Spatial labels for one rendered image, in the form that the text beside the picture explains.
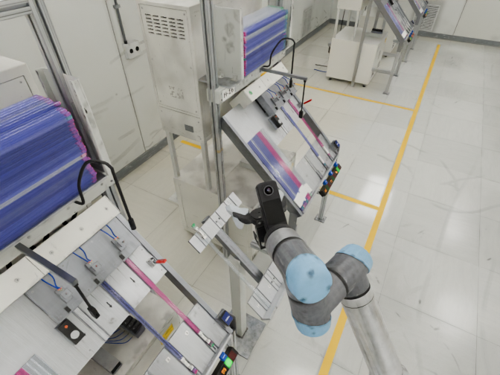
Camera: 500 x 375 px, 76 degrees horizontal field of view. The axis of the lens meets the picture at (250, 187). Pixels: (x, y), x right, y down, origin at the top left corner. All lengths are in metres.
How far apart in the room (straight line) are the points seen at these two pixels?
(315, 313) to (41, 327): 0.86
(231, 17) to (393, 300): 2.04
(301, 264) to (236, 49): 1.26
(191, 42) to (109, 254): 1.02
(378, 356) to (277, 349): 1.40
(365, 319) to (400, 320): 1.70
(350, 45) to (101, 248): 4.50
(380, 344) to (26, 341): 0.98
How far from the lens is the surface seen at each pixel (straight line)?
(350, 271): 0.71
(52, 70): 1.07
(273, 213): 0.70
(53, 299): 1.17
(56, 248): 1.16
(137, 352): 1.61
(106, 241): 1.21
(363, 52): 5.10
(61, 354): 1.24
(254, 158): 1.75
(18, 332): 1.22
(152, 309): 1.68
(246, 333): 2.23
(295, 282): 0.57
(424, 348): 2.46
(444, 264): 2.91
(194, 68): 1.70
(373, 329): 0.81
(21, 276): 1.14
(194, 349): 1.39
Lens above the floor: 2.06
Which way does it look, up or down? 42 degrees down
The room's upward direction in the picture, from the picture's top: straight up
